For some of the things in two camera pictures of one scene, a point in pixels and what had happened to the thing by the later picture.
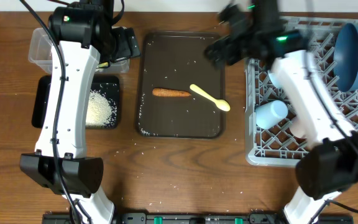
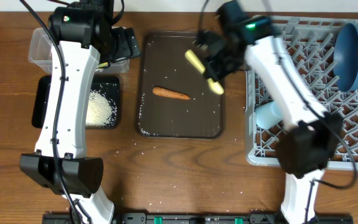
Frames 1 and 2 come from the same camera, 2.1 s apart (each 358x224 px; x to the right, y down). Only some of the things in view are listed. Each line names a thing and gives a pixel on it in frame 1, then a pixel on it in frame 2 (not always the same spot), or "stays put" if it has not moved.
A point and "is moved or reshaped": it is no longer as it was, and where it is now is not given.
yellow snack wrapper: (104, 64) stays put
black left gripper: (125, 48) stays put
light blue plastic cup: (269, 114) stays put
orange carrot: (168, 93) is moved or reshaped
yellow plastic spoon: (221, 104) -> (194, 59)
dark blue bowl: (353, 56) stays put
